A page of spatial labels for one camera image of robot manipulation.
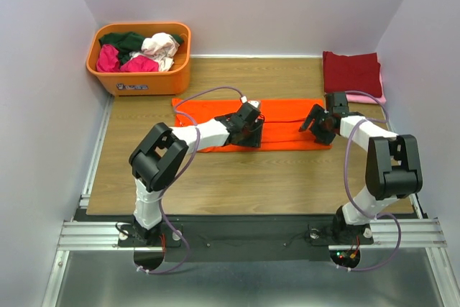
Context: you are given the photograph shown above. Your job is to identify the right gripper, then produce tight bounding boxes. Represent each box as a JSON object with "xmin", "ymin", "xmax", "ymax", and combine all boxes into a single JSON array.
[{"xmin": 299, "ymin": 103, "xmax": 336, "ymax": 145}]

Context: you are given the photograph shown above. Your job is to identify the orange t-shirt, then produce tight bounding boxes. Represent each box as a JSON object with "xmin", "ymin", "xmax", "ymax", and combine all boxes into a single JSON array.
[{"xmin": 172, "ymin": 98, "xmax": 331, "ymax": 152}]

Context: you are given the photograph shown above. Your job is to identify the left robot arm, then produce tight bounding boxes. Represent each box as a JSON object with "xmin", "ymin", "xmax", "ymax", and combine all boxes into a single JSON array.
[{"xmin": 129, "ymin": 100, "xmax": 265, "ymax": 245}]

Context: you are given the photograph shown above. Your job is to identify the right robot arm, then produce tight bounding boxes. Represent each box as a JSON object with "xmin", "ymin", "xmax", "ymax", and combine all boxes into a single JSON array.
[{"xmin": 299, "ymin": 92, "xmax": 423, "ymax": 242}]

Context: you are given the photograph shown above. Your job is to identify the folded pink t-shirt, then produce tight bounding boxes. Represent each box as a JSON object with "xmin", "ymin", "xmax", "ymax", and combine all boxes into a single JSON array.
[{"xmin": 346, "ymin": 75, "xmax": 387, "ymax": 105}]

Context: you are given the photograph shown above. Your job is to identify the folded dark red t-shirt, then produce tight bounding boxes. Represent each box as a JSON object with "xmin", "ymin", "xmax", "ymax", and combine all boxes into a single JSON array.
[{"xmin": 322, "ymin": 51, "xmax": 383, "ymax": 98}]

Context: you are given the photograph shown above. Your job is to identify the orange plastic laundry basket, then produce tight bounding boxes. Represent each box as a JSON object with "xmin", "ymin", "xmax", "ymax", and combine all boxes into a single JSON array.
[{"xmin": 86, "ymin": 22, "xmax": 191, "ymax": 96}]

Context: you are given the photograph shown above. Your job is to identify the pale pink garment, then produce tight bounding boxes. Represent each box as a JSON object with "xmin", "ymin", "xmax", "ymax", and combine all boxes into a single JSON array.
[{"xmin": 126, "ymin": 32, "xmax": 183, "ymax": 73}]

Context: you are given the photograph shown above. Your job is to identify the dark green garment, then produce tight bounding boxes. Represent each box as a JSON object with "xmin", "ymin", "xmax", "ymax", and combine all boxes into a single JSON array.
[{"xmin": 98, "ymin": 31, "xmax": 185, "ymax": 66}]

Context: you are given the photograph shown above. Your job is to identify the magenta garment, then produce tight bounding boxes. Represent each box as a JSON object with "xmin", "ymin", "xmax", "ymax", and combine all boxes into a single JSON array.
[{"xmin": 96, "ymin": 45, "xmax": 159, "ymax": 73}]

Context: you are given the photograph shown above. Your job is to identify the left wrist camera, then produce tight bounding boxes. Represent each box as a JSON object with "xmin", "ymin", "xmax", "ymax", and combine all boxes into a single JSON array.
[{"xmin": 240, "ymin": 96, "xmax": 260, "ymax": 109}]

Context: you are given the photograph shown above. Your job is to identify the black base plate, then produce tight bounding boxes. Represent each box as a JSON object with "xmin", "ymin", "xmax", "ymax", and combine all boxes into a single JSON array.
[{"xmin": 118, "ymin": 214, "xmax": 373, "ymax": 262}]

